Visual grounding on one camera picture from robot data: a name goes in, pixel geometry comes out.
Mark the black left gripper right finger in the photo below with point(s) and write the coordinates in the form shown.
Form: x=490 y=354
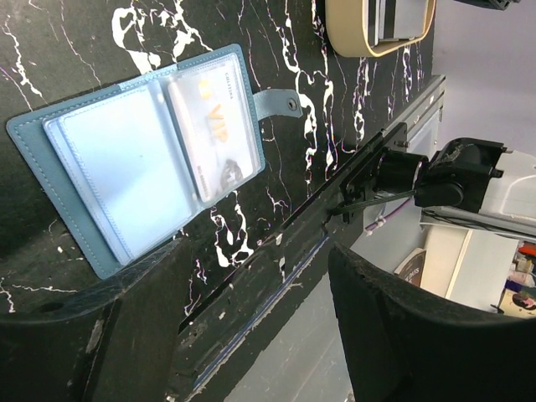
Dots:
x=402 y=343

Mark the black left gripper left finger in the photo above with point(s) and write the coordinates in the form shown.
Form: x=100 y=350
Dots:
x=113 y=341

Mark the blue leather card holder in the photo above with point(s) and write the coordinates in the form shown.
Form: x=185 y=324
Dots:
x=114 y=165

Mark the white printed credit card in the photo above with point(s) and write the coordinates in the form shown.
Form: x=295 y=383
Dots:
x=214 y=119

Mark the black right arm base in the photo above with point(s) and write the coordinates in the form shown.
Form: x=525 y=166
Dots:
x=385 y=171

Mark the stack of credit cards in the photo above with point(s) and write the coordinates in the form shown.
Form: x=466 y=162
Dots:
x=391 y=20

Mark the beige oval tray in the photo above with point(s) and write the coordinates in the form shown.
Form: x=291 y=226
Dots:
x=347 y=29

